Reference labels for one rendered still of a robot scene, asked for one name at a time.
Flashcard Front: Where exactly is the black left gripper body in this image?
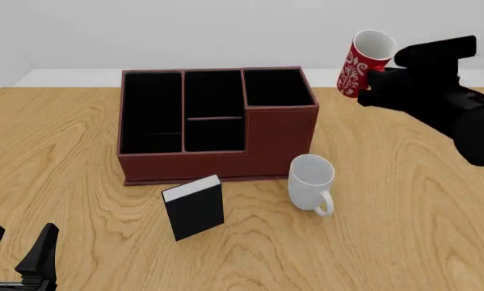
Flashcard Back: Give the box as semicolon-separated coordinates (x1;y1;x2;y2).
0;274;59;291

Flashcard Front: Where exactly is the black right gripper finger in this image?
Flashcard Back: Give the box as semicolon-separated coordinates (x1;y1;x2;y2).
365;68;389;90
356;88;389;108

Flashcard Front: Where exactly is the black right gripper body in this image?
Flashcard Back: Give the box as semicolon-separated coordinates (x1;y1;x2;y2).
386;65;469;122

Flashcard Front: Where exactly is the red patterned mug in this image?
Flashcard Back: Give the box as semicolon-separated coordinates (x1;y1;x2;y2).
336;29;398;99

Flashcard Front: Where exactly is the red-brown desk caddy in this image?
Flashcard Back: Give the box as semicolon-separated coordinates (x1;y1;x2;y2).
116;65;320;187

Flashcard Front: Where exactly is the white mug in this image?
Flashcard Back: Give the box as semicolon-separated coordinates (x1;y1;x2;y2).
287;153;335;218

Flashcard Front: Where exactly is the black book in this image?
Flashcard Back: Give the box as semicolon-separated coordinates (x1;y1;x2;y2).
161;174;225;243

